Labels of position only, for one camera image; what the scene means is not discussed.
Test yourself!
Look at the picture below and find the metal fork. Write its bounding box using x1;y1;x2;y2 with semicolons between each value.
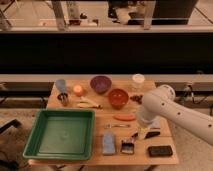
104;124;131;129

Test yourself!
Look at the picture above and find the small metal cup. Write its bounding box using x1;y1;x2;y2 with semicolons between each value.
57;93;69;106

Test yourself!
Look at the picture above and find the bunch of dark grapes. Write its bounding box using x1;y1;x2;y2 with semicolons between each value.
130;95;143;104

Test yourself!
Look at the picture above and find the grey blue cloth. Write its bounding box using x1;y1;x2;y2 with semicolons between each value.
150;120;160;129

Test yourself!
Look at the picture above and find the blue cup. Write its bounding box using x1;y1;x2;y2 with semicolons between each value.
55;79;67;93

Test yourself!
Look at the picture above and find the orange carrot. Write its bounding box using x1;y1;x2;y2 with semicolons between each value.
113;115;136;121

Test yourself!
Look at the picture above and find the yellow banana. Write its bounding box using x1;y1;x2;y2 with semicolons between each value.
77;97;102;109

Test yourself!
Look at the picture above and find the black rectangular sponge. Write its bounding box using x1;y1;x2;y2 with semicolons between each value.
148;145;173;157

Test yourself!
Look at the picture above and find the white lidded cup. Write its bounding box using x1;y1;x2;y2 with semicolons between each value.
132;74;145;90

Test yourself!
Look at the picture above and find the orange fruit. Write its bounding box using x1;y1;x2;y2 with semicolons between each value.
73;85;84;97

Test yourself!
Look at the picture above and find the green plastic tray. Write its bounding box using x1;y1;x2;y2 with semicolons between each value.
23;109;95;161

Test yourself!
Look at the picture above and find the blue sponge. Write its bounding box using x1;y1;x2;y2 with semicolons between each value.
102;132;116;155

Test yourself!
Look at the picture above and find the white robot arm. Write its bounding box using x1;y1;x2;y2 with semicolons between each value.
136;85;213;146

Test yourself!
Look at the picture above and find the black handled brush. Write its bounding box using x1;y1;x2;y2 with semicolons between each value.
120;131;160;155

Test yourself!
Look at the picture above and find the red bowl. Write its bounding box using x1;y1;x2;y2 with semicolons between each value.
108;88;129;109

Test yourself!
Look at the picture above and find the purple bowl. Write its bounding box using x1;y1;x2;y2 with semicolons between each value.
90;76;112;94

